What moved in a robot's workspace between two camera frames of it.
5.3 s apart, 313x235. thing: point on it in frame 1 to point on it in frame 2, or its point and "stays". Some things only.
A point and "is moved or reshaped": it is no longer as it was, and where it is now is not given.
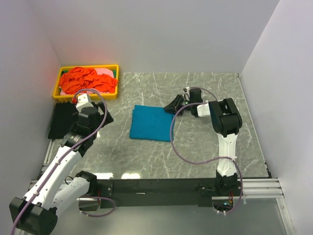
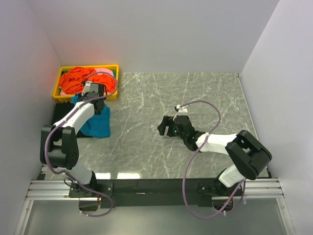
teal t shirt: [152, 123] is moved or reshaped
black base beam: [166, 193] stays
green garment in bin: [114, 71] stays
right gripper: [175, 103] to [167, 121]
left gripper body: [100, 119] to [84, 94]
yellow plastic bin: [57, 96] stays
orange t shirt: [79, 79] stays
